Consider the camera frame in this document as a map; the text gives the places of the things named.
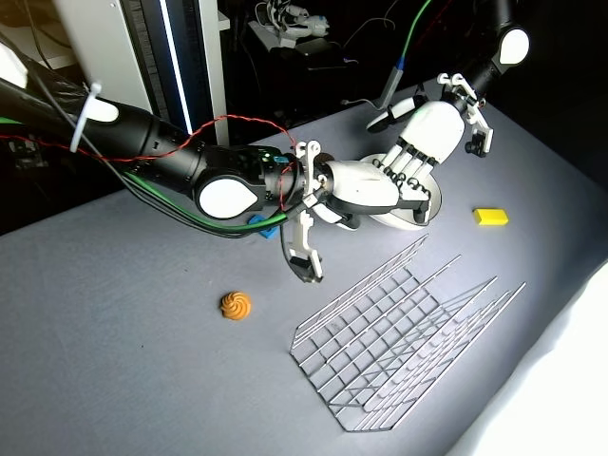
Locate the yellow rectangular block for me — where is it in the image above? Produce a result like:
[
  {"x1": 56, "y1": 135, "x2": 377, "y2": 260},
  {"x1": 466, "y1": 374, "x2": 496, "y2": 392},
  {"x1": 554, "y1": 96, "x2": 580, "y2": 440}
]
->
[{"x1": 472, "y1": 207, "x2": 510, "y2": 227}]

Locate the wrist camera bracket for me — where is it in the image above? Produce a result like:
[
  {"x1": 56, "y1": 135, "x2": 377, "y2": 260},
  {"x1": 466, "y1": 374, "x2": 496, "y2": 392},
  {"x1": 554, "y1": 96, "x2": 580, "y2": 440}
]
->
[
  {"x1": 436, "y1": 73, "x2": 495, "y2": 158},
  {"x1": 279, "y1": 140, "x2": 325, "y2": 286}
]

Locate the thin green cable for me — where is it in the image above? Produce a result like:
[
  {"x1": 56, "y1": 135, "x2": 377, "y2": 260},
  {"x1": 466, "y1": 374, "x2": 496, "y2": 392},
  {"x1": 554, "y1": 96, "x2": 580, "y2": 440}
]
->
[{"x1": 400, "y1": 0, "x2": 432, "y2": 68}]

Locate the silver wire dish rack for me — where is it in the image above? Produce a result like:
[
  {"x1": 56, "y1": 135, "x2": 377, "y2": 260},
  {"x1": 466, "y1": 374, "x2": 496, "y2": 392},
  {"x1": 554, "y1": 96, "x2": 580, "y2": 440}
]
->
[{"x1": 288, "y1": 233, "x2": 527, "y2": 434}]

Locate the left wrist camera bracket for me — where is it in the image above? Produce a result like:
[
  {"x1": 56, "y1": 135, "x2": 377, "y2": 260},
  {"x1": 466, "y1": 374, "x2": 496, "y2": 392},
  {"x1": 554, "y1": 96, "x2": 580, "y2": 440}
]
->
[{"x1": 436, "y1": 73, "x2": 495, "y2": 158}]

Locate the white device with cables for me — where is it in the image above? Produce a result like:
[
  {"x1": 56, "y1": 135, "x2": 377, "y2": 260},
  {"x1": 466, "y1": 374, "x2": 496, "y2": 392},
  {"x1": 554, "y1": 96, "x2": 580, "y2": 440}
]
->
[{"x1": 249, "y1": 0, "x2": 332, "y2": 48}]

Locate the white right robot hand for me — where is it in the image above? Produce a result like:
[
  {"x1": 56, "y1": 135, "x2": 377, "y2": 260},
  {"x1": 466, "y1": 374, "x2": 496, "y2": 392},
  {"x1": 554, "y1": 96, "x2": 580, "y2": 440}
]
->
[{"x1": 314, "y1": 159, "x2": 432, "y2": 231}]

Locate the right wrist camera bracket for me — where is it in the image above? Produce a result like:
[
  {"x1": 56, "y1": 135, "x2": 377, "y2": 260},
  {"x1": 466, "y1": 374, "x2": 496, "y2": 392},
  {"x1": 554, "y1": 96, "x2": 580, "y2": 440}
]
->
[{"x1": 279, "y1": 140, "x2": 325, "y2": 286}]

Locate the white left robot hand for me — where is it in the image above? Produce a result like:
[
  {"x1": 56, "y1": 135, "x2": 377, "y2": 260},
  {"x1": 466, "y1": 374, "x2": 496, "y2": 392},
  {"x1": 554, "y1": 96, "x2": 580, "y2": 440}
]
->
[{"x1": 368, "y1": 97, "x2": 466, "y2": 192}]

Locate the blue block with two holes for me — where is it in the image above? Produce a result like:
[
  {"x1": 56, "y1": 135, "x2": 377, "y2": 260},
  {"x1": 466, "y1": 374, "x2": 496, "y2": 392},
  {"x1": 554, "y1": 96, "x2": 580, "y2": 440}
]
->
[{"x1": 246, "y1": 214, "x2": 281, "y2": 240}]

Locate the orange swirl cookie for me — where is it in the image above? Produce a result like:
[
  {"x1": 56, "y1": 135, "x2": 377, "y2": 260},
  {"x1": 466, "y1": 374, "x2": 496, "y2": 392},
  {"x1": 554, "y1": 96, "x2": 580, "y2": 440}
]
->
[{"x1": 218, "y1": 291, "x2": 254, "y2": 322}]

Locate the black box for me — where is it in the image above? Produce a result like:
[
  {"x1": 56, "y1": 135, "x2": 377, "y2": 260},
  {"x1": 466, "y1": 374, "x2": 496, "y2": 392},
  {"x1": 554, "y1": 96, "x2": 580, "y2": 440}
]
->
[{"x1": 270, "y1": 37, "x2": 348, "y2": 71}]

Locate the grey cable connector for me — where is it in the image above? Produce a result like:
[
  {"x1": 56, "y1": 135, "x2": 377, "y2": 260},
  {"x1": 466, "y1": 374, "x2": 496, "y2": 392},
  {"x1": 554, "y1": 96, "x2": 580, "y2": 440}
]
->
[{"x1": 374, "y1": 56, "x2": 406, "y2": 111}]

